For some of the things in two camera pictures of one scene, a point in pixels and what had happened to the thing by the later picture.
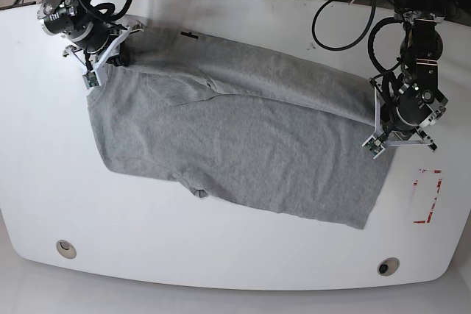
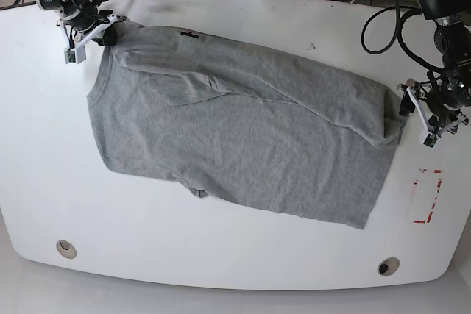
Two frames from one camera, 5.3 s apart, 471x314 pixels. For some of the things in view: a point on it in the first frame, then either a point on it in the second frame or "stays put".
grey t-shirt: (229, 119) stays put
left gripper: (115, 51) → (76, 36)
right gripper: (419, 137) → (434, 118)
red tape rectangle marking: (436, 198) stays put
